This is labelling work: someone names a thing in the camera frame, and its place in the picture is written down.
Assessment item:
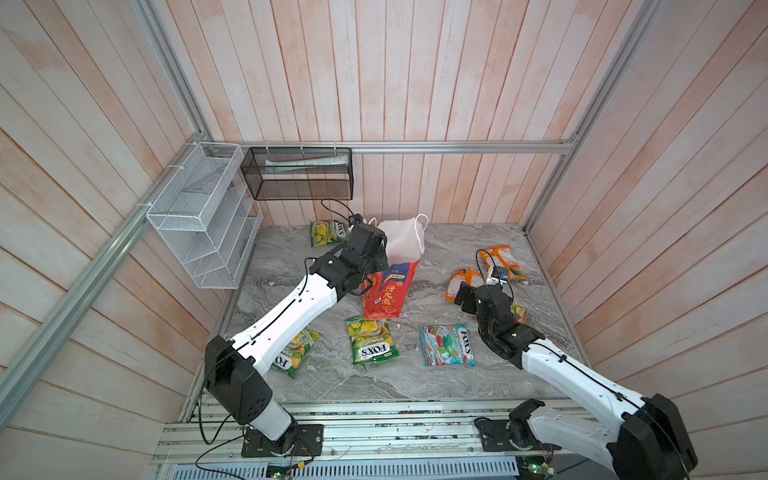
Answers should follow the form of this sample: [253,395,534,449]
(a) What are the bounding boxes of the red paper bag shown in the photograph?
[362,213,429,319]

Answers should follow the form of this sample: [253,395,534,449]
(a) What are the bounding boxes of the teal red Fox's candy bag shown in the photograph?
[419,324,475,367]

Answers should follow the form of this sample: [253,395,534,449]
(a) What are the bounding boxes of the orange Fox's fruit candy bag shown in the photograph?
[445,268,528,323]

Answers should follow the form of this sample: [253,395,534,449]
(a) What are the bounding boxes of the orange mango snack bag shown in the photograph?
[478,245,528,282]

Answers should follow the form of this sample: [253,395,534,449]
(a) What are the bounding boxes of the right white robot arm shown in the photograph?
[454,283,698,479]

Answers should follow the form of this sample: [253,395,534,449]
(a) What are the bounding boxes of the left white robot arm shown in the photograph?
[203,223,388,454]

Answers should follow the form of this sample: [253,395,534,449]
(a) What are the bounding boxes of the green Fox's candy bag rear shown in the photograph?
[310,220,347,247]

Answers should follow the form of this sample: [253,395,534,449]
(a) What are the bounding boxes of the green fox's candy bag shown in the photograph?
[310,220,347,247]
[345,316,399,365]
[273,329,320,378]

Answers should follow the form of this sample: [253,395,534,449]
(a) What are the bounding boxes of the green Fox's candy bag centre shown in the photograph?
[345,316,399,365]

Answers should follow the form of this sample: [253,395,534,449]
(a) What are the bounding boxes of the green Fox's candy bag left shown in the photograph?
[273,329,320,378]

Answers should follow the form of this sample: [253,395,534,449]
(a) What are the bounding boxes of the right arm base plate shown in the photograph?
[473,417,561,453]

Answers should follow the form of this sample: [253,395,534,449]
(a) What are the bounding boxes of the black wire mesh basket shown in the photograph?
[240,146,355,201]

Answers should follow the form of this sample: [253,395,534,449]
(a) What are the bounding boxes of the white wire mesh shelf rack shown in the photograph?
[147,142,263,290]

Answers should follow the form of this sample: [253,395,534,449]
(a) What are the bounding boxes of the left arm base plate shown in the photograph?
[241,423,324,458]

